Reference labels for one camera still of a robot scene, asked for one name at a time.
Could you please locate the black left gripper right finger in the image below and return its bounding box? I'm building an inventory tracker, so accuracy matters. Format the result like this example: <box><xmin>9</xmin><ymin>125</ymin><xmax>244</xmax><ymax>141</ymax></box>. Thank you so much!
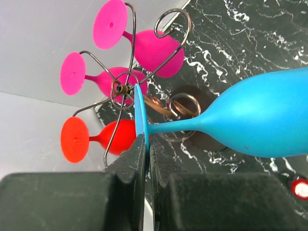
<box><xmin>150</xmin><ymin>137</ymin><xmax>305</xmax><ymax>231</ymax></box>

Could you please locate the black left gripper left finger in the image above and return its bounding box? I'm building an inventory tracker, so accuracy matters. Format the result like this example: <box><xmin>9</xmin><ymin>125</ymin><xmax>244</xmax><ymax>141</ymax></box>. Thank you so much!
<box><xmin>0</xmin><ymin>135</ymin><xmax>146</xmax><ymax>231</ymax></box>

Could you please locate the blue wine glass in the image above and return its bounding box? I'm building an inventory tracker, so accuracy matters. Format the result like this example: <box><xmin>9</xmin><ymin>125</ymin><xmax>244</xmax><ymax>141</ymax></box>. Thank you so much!
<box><xmin>134</xmin><ymin>68</ymin><xmax>308</xmax><ymax>158</ymax></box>

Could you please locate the red wine glass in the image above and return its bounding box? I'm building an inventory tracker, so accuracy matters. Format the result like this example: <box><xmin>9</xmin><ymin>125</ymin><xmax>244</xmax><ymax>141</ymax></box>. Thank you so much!
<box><xmin>60</xmin><ymin>116</ymin><xmax>136</xmax><ymax>163</ymax></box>

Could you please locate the pink wine glass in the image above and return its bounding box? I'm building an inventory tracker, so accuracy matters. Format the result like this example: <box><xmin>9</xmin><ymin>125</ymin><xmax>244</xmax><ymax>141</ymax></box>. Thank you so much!
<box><xmin>60</xmin><ymin>52</ymin><xmax>148</xmax><ymax>98</ymax></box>
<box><xmin>92</xmin><ymin>0</ymin><xmax>184</xmax><ymax>78</ymax></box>

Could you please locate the copper wire wine glass rack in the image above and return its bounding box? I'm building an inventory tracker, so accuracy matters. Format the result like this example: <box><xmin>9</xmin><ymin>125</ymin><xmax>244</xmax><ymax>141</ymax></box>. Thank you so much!
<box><xmin>72</xmin><ymin>2</ymin><xmax>229</xmax><ymax>168</ymax></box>

